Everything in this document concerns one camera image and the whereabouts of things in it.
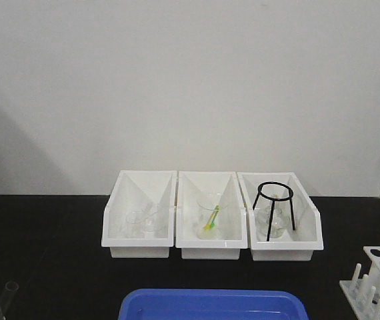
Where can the clear glass test tube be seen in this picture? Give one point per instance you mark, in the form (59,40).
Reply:
(7,295)

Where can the white test tube rack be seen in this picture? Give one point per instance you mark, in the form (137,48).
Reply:
(363,291)

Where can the clear beaker in middle bin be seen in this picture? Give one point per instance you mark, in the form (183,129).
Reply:
(206,203)

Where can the white middle storage bin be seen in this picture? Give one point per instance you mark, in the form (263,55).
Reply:
(232,217)

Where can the white storage bin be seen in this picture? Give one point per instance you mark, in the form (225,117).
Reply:
(133,190)
(232,217)
(298,245)

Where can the white left storage bin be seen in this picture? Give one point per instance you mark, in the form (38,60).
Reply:
(133,190)

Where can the glassware in left bin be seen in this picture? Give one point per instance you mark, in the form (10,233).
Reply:
(140,222)

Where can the glass flask under tripod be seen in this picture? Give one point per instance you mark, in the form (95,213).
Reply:
(277,226)

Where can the white right storage bin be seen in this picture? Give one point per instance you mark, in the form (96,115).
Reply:
(298,245)

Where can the blue plastic tray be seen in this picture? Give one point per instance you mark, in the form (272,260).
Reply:
(211,304)

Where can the black wire tripod stand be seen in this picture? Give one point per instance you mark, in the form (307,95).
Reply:
(275,199)

